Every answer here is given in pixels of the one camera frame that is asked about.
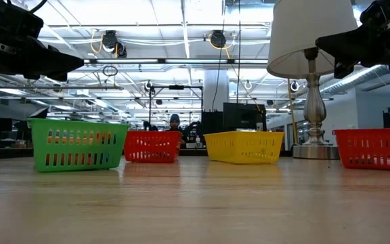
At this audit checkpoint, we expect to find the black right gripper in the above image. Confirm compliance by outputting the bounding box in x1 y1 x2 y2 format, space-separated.
316 0 390 80

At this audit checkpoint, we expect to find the black robot station frame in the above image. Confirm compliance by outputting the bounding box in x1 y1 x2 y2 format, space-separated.
147 84 205 133

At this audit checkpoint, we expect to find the green plastic basket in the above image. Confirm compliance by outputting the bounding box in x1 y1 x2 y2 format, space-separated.
26 117 131 174

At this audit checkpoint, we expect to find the yellow plastic basket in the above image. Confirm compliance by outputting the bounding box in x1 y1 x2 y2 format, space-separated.
203 130 285 165

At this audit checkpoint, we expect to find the black monitor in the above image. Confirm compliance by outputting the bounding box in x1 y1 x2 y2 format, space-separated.
222 102 267 132

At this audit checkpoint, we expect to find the red plastic basket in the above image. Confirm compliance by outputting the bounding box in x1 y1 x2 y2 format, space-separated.
332 127 390 171
123 130 183 164

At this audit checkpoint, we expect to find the person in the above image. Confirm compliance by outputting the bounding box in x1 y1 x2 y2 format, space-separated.
166 113 188 146

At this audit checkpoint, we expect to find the white shade table lamp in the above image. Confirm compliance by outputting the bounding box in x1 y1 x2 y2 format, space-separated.
266 0 360 160

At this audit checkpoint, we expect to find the black ceiling cable reel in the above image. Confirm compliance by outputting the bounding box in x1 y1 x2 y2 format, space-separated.
209 29 228 49
101 29 128 58

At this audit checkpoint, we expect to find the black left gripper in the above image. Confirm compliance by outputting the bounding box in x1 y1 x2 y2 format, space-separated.
0 0 85 83

